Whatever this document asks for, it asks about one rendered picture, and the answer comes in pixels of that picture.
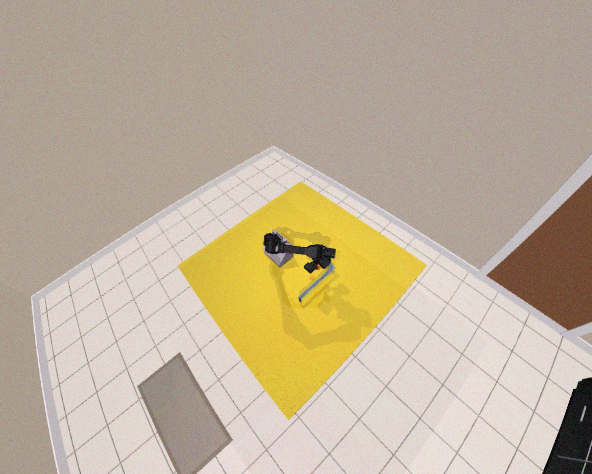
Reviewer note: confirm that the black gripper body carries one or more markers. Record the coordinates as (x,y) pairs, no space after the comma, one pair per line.
(311,267)

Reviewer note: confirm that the blue-grey wall top strip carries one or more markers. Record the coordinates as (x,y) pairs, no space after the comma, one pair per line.
(318,281)

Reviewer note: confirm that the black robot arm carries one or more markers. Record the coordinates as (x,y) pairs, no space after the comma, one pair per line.
(317,251)

